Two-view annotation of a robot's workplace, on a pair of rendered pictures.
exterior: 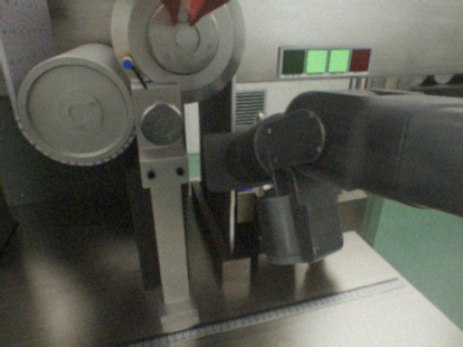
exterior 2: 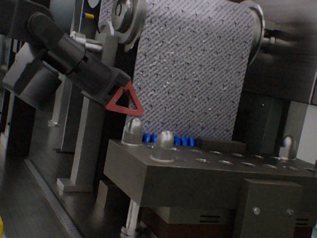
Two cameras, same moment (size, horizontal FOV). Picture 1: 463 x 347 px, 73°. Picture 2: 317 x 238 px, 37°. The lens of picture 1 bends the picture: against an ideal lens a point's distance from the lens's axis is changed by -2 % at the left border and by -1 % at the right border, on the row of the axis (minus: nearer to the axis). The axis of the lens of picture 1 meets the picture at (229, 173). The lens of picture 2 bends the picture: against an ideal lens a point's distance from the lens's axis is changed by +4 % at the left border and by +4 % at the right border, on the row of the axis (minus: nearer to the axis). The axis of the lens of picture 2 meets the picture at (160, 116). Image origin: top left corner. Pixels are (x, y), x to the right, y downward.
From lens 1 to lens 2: 0.87 m
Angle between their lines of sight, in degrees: 77
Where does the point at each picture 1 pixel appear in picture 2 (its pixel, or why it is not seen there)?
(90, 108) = not seen: hidden behind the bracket
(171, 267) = (77, 150)
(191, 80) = (122, 36)
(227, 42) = (134, 14)
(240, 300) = (77, 204)
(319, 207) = (19, 62)
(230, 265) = (101, 185)
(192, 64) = (117, 25)
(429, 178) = not seen: outside the picture
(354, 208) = (138, 171)
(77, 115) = not seen: hidden behind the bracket
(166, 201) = (85, 100)
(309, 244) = (8, 76)
